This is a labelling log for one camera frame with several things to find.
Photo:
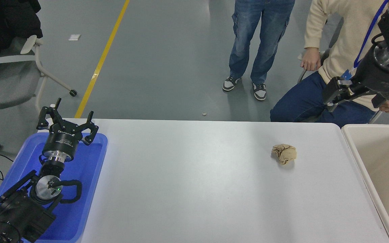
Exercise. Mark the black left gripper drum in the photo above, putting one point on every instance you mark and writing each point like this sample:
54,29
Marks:
61,141

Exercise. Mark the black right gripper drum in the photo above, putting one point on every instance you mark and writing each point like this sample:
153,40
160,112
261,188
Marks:
380,82

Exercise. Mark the tan paper ball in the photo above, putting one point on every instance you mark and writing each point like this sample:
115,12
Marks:
284,153

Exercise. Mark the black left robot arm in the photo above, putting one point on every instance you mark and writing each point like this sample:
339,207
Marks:
19,212

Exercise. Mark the seated person's right forearm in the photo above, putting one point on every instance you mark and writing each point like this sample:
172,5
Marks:
314,32

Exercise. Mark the seated person's right hand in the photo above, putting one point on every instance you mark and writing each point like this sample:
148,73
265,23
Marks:
311,60

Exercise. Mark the seated person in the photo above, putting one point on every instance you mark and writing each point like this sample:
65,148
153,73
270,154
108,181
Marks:
302,101

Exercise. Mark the blue plastic tray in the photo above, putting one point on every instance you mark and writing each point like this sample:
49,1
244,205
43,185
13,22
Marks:
86,175

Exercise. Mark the white wheeled office chair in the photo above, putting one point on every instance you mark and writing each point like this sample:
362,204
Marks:
12,84

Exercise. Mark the large pale bin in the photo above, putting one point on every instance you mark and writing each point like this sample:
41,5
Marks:
383,162

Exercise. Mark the white paper scrap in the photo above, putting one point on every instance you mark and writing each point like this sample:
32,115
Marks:
74,37

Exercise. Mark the standing person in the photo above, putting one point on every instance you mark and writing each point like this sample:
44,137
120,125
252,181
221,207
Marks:
245,33

